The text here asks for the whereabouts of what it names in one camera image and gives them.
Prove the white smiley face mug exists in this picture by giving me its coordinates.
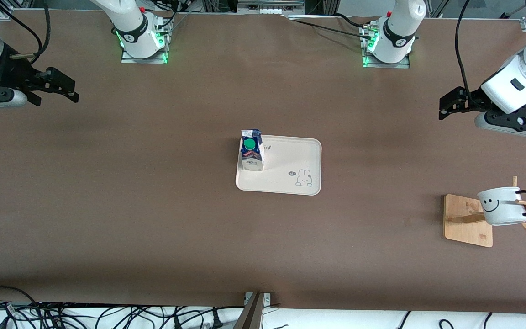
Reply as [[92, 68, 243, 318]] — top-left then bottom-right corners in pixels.
[[477, 186, 526, 226]]

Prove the blue white milk carton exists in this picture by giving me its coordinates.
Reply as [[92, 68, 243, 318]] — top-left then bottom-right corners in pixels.
[[238, 129, 264, 172]]

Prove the white rabbit print tray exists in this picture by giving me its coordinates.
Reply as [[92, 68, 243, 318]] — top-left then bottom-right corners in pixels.
[[235, 135, 322, 196]]

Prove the wooden mug stand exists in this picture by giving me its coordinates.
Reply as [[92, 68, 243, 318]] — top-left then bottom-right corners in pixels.
[[443, 176, 526, 248]]

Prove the grey equipment box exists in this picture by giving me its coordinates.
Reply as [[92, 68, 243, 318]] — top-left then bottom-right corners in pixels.
[[237, 0, 305, 15]]

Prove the aluminium profile strut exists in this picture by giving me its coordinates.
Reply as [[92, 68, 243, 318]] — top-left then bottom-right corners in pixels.
[[232, 292, 266, 329]]

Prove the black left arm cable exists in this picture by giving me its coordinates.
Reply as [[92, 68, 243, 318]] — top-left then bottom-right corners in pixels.
[[455, 0, 480, 101]]

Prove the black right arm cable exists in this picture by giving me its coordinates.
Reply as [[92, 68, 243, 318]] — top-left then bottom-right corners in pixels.
[[0, 0, 52, 64]]

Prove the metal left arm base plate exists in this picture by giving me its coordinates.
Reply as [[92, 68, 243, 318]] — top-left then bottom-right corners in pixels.
[[361, 25, 411, 69]]

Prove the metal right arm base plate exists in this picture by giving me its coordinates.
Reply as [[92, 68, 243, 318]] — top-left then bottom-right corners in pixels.
[[121, 43, 169, 64]]

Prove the black cable to arm base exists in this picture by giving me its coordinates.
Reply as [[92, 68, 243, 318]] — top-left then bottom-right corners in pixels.
[[289, 13, 378, 42]]

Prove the black looping floor cable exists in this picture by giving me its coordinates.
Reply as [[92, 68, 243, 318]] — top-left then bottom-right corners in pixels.
[[0, 286, 47, 329]]

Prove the long black floor cable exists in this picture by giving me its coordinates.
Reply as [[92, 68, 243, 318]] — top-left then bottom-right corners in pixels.
[[35, 302, 245, 316]]

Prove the small metal bracket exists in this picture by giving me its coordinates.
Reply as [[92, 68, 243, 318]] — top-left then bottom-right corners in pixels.
[[244, 292, 273, 306]]

